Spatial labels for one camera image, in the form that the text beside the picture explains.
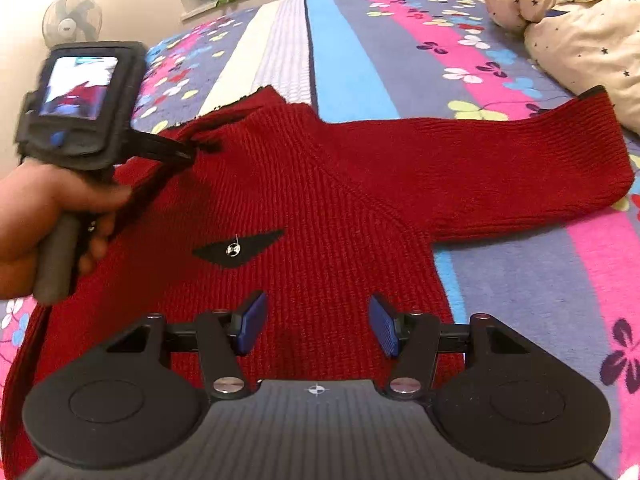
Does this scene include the person's left hand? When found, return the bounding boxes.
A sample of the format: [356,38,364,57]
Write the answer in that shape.
[1,159,131,300]

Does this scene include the red knit sweater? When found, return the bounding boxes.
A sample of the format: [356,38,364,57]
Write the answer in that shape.
[1,88,634,479]

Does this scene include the white standing fan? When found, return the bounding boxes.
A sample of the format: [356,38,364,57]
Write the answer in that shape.
[41,0,103,49]

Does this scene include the cream star-print duvet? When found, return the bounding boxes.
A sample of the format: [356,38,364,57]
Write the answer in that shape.
[484,0,639,133]

